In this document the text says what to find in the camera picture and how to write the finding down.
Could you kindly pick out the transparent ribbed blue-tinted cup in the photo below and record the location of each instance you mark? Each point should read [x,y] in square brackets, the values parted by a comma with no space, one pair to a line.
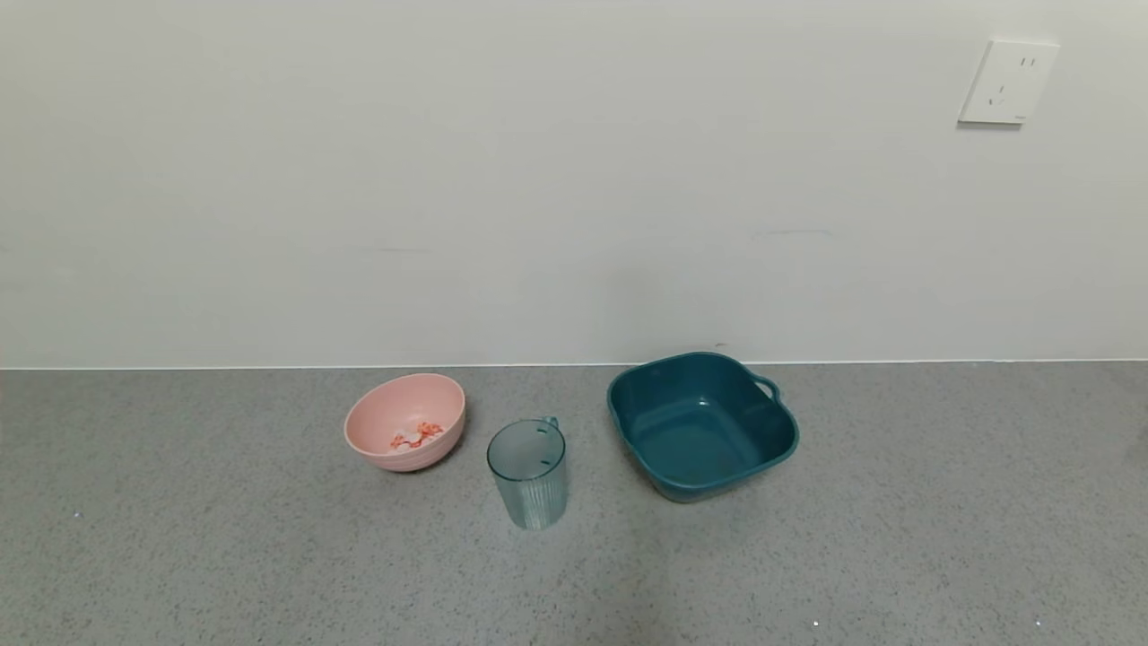
[529,475]

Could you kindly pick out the pink and white solid pieces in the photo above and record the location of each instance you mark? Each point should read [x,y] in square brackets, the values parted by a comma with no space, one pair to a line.
[426,432]

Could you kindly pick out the pink plastic bowl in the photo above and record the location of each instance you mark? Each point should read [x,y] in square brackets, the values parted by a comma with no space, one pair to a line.
[395,408]

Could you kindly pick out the teal square plastic basin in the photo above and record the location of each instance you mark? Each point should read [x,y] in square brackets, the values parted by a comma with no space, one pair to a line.
[700,431]

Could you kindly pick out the white wall socket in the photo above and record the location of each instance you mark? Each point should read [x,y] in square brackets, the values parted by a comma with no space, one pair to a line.
[1006,81]

